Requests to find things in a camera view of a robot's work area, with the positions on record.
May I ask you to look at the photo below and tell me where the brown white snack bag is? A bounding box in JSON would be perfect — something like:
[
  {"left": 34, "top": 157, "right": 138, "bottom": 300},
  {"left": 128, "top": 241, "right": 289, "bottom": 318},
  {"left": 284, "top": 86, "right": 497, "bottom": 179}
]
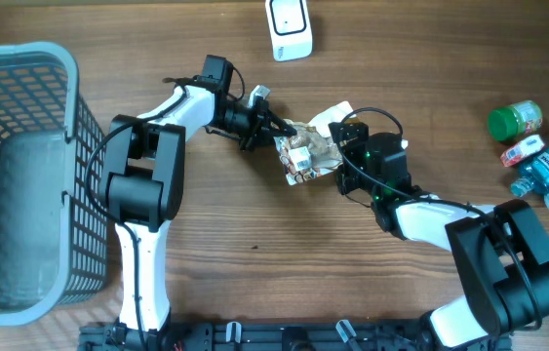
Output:
[{"left": 274, "top": 101, "right": 353, "bottom": 186}]

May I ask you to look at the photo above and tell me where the green lid jar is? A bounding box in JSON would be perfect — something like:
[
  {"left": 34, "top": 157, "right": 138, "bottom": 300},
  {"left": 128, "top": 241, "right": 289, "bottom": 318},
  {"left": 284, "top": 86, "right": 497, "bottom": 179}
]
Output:
[{"left": 488, "top": 100, "right": 543, "bottom": 141}]

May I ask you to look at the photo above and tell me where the red tissue pack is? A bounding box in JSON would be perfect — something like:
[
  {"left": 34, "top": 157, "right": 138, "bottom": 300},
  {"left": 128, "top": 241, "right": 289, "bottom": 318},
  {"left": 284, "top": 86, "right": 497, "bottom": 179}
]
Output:
[{"left": 500, "top": 135, "right": 545, "bottom": 167}]

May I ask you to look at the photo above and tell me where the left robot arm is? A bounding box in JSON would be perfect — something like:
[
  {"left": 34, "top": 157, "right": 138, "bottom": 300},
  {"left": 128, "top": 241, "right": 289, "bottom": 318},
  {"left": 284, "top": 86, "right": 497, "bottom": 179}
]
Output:
[{"left": 95, "top": 55, "right": 296, "bottom": 336}]

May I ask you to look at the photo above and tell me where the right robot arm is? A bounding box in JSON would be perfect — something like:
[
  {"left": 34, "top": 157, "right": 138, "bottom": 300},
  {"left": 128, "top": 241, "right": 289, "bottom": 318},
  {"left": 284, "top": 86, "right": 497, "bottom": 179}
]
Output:
[{"left": 329, "top": 122, "right": 549, "bottom": 350}]

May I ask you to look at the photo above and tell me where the white barcode scanner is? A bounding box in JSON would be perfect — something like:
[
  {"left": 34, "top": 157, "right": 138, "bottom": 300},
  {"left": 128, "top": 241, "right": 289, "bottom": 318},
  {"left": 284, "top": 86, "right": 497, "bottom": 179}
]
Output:
[{"left": 264, "top": 0, "right": 313, "bottom": 62}]

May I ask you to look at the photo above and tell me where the grey plastic basket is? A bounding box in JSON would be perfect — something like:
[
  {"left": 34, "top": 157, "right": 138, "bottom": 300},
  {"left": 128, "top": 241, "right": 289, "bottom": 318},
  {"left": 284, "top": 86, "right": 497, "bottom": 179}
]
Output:
[{"left": 0, "top": 42, "right": 108, "bottom": 327}]

